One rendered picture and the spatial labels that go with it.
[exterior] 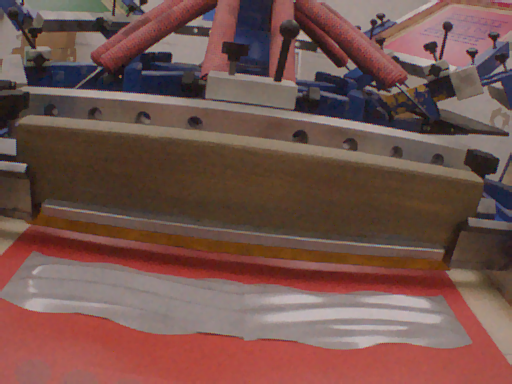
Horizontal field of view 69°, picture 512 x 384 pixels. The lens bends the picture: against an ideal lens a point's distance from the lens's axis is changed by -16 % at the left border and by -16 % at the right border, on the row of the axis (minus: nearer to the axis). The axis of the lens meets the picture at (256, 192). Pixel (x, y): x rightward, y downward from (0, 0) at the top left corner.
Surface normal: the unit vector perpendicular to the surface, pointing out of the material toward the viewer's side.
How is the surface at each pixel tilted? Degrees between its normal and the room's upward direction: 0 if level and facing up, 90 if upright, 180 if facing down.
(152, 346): 0
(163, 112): 90
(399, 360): 0
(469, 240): 90
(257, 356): 0
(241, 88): 90
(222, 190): 90
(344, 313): 32
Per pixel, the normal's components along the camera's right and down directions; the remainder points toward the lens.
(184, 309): 0.04, -0.61
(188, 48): 0.04, 0.37
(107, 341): 0.15, -0.92
